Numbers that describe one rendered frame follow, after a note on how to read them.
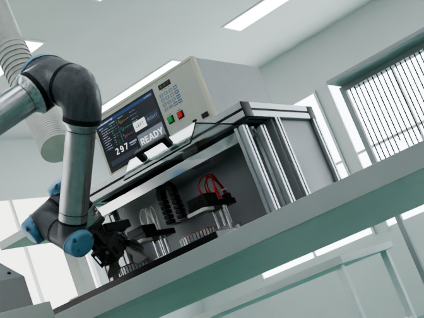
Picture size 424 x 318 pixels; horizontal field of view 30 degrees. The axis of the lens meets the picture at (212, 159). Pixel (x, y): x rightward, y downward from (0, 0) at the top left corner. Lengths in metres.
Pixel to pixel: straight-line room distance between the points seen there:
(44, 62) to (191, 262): 0.63
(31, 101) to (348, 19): 7.22
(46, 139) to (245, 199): 1.41
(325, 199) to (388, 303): 7.28
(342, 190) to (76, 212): 0.72
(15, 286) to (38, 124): 1.86
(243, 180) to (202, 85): 0.31
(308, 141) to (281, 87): 6.86
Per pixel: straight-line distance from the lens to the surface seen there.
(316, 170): 2.43
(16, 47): 3.96
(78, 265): 3.40
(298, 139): 2.42
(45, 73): 2.02
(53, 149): 3.60
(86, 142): 1.98
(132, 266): 2.25
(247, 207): 2.37
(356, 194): 1.65
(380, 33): 8.86
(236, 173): 2.38
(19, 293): 1.86
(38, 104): 2.02
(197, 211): 2.19
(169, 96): 2.37
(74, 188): 2.01
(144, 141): 2.42
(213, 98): 2.32
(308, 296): 9.32
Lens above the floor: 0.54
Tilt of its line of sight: 12 degrees up
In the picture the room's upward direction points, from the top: 21 degrees counter-clockwise
